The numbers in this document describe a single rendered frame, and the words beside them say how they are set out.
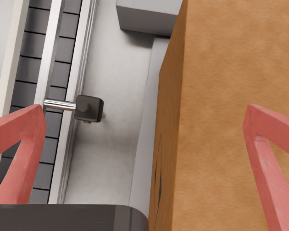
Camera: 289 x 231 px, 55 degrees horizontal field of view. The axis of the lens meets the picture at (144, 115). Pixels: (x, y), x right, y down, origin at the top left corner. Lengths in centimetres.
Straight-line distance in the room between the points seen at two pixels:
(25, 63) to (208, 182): 35
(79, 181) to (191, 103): 33
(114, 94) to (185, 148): 31
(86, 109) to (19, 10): 20
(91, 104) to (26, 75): 15
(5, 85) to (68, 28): 12
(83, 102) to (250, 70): 18
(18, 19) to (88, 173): 26
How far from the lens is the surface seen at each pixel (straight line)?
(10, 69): 43
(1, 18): 56
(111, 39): 50
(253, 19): 21
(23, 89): 46
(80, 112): 34
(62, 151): 44
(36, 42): 47
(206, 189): 19
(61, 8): 38
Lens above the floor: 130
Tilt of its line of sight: 86 degrees down
